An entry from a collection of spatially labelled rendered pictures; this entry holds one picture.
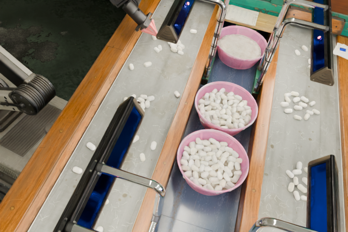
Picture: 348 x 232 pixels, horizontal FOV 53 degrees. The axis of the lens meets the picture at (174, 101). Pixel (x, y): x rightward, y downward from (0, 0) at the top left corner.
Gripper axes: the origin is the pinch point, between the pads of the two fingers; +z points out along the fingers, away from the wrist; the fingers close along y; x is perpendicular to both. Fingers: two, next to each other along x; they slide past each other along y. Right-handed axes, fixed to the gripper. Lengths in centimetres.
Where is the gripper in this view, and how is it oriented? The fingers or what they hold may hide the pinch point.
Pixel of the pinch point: (156, 34)
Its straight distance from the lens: 168.9
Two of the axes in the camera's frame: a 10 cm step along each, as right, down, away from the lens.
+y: 2.7, -7.0, 6.6
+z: 6.6, 6.3, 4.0
